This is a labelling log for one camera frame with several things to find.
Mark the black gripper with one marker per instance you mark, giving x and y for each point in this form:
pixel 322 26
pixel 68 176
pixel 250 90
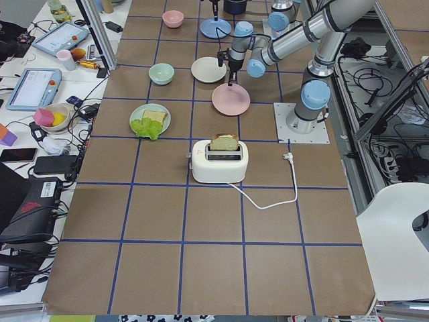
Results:
pixel 233 64
pixel 214 7

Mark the blue plate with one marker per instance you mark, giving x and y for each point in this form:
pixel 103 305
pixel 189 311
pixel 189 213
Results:
pixel 215 29

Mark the pink plate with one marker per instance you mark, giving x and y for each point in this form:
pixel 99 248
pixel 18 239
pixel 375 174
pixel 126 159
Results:
pixel 231 100

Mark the dark blue saucepan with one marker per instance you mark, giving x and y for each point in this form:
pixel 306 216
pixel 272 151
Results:
pixel 235 7

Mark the cream white plate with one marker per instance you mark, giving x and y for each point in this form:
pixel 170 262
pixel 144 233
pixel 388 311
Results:
pixel 207 70

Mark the pink bowl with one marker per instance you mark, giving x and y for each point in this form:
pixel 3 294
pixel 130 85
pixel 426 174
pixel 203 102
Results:
pixel 173 18

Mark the bread slice in toaster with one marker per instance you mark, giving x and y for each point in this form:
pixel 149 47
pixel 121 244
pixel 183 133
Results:
pixel 224 142

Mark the mint green bowl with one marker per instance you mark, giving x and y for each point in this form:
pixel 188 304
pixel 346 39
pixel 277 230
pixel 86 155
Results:
pixel 161 73

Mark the bread slice on plate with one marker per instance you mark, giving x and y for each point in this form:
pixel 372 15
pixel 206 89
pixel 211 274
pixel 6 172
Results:
pixel 158 116

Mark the white toaster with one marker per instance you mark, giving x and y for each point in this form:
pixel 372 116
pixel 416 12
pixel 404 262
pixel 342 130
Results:
pixel 218 167

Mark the green plate with food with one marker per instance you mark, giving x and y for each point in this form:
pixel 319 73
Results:
pixel 138 113

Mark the green lettuce leaf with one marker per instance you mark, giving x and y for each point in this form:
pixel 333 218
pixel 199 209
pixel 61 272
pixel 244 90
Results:
pixel 147 128

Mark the black power adapter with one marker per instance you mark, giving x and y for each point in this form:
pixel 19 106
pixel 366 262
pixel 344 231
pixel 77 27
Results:
pixel 113 26

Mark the orange yellow screwdriver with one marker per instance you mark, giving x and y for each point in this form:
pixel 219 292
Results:
pixel 88 64

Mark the teach pendant tablet far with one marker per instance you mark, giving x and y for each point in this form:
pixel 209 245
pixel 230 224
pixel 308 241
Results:
pixel 65 36

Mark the teach pendant tablet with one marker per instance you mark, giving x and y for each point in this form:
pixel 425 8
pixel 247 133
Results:
pixel 36 88
pixel 65 36

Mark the pink cup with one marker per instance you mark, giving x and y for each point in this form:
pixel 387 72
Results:
pixel 66 59

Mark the bowl with toy fruit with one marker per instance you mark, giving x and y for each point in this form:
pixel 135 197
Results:
pixel 53 118

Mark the teach pendant tablet near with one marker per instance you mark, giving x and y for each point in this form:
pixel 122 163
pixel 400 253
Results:
pixel 36 88

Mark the black smartphone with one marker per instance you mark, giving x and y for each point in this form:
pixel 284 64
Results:
pixel 19 154

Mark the white chair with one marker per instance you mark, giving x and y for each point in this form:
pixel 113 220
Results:
pixel 397 259

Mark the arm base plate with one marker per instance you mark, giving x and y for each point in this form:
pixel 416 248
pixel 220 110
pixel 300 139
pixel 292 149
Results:
pixel 303 134
pixel 267 30

